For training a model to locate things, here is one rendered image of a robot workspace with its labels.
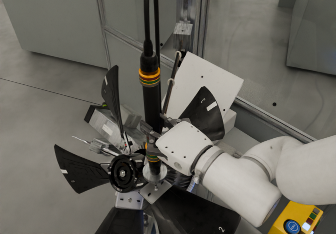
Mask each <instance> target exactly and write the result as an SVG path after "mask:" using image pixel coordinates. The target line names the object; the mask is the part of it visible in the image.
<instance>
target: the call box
mask: <svg viewBox="0 0 336 234"><path fill-rule="evenodd" d="M314 208H317V207H316V206H314V205H304V204H299V203H296V202H293V201H291V200H290V202H289V203H288V204H287V206H286V207H285V209H284V210H283V211H282V213H281V214H280V215H279V217H278V218H277V219H276V221H275V222H274V224H273V225H272V227H271V229H270V231H269V232H268V234H291V233H290V232H288V231H287V229H286V224H287V222H288V221H291V220H292V221H295V222H296V223H297V224H298V225H299V226H300V227H299V232H298V233H297V234H300V232H301V231H303V232H304V233H305V234H311V232H312V230H313V229H314V227H315V226H316V224H317V222H318V221H319V219H320V218H321V216H322V214H323V211H322V210H320V209H319V208H317V209H318V210H320V212H319V214H318V215H317V217H316V218H315V220H313V219H312V218H310V217H309V216H310V214H311V213H314V212H313V209H314ZM314 214H315V213H314ZM315 215H316V214H315ZM308 218H310V219H312V220H313V223H312V225H310V224H308V223H307V222H306V220H307V219H308ZM304 223H307V224H308V225H309V226H310V228H309V229H308V231H307V230H306V229H304V228H303V225H304Z"/></svg>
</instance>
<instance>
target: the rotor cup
mask: <svg viewBox="0 0 336 234"><path fill-rule="evenodd" d="M145 157H146V149H139V150H137V151H135V152H134V153H128V154H119V155H117V156H115V157H114V158H113V159H112V161H111V162H110V165H109V168H108V178H109V182H110V184H111V186H112V187H113V188H114V189H115V190H116V191H117V192H119V193H124V194H125V193H130V192H134V191H138V190H141V189H142V188H143V187H144V186H145V185H146V184H148V183H149V182H148V181H146V180H145V179H144V177H143V168H144V166H145V165H144V161H145ZM135 160H142V162H136V161H135ZM121 170H124V171H125V176H124V177H121V176H120V171H121ZM141 183H143V185H141V186H137V184H141Z"/></svg>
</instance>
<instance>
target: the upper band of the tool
mask: <svg viewBox="0 0 336 234"><path fill-rule="evenodd" d="M139 74H140V76H142V77H144V78H154V77H156V76H158V75H159V74H160V68H158V70H157V71H155V72H151V73H147V72H143V71H141V69H139Z"/></svg>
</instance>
